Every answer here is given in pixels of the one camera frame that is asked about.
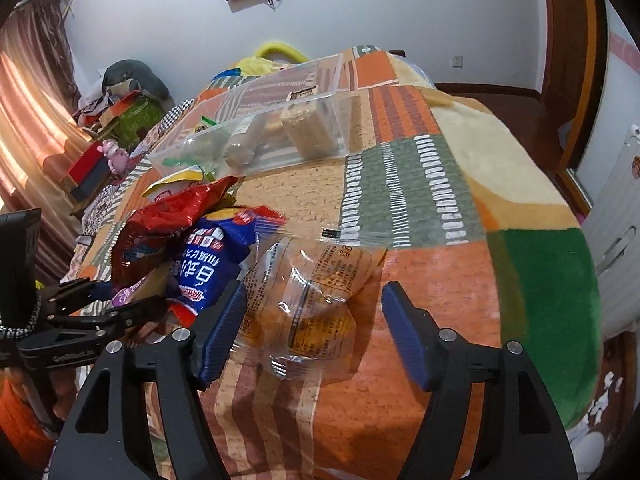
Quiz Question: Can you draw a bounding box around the blue snack bag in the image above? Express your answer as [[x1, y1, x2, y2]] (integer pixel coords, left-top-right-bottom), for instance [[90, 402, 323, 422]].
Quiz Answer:
[[170, 205, 288, 386]]

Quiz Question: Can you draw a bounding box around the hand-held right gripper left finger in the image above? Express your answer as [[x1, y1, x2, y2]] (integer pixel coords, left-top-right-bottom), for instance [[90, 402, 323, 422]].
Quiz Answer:
[[42, 280, 248, 480]]

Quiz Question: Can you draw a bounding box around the brown cylindrical snack pack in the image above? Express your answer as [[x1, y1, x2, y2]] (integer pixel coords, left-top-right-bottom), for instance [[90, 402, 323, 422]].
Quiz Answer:
[[223, 116, 263, 168]]

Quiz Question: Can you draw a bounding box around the green patterned box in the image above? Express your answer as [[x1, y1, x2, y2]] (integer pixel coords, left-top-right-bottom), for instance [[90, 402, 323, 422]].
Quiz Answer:
[[102, 100, 168, 147]]

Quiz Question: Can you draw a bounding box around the grey cushion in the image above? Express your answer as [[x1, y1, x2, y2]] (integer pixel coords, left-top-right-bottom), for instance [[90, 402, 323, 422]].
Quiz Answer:
[[102, 59, 171, 101]]

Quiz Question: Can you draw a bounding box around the red snack bag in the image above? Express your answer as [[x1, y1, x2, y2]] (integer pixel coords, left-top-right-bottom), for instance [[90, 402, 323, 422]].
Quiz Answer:
[[111, 175, 240, 286]]

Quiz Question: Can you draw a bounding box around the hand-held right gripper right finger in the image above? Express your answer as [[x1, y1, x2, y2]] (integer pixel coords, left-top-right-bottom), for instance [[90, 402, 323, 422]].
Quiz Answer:
[[381, 281, 583, 480]]

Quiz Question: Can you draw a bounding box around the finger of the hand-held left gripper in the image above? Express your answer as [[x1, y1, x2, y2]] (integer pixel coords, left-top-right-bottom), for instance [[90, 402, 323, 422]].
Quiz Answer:
[[41, 279, 102, 315], [16, 296, 169, 372]]

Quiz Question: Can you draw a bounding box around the brown wooden door frame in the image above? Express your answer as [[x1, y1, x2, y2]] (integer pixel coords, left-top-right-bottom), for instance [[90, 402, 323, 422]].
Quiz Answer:
[[540, 0, 608, 176]]

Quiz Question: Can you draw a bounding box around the clear plastic container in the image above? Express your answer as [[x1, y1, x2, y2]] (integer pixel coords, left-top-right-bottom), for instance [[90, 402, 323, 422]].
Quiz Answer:
[[149, 52, 351, 177]]

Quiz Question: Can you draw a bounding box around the beige wrapped cracker pack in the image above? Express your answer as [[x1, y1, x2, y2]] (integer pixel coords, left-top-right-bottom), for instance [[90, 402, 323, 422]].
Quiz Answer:
[[281, 97, 347, 158]]

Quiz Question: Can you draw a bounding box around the yellow white snack packet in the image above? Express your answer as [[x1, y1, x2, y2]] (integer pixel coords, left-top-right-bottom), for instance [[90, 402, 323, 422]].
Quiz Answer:
[[142, 165, 217, 202]]

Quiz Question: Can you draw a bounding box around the clear orange snack packet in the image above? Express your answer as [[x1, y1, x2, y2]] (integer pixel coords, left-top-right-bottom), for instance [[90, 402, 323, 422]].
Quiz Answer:
[[239, 229, 388, 378]]

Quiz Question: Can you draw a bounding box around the red box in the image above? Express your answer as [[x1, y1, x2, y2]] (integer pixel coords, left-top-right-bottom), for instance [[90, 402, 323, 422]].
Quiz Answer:
[[62, 140, 112, 196]]

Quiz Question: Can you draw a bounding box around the patchwork printed blanket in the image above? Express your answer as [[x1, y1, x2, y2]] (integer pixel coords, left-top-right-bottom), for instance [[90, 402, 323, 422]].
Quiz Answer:
[[50, 45, 604, 480]]

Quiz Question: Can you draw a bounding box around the striped brown curtain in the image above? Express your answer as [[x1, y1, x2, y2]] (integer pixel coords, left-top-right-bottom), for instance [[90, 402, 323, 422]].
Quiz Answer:
[[0, 0, 96, 211]]

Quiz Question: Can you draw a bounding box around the small orange snack pack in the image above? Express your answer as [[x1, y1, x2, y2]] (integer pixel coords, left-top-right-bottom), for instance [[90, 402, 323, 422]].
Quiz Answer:
[[261, 110, 286, 148]]

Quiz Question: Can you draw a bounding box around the purple snack packet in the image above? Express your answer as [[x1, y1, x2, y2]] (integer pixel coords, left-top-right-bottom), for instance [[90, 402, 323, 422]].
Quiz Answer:
[[112, 272, 166, 308]]

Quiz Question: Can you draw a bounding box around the yellow plush cushion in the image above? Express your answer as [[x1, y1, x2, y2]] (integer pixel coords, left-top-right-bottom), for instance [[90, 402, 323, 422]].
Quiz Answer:
[[235, 42, 307, 75]]

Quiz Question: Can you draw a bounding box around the pink plush toy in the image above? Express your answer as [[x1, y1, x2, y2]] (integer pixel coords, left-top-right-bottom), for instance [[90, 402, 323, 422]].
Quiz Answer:
[[100, 140, 135, 178]]

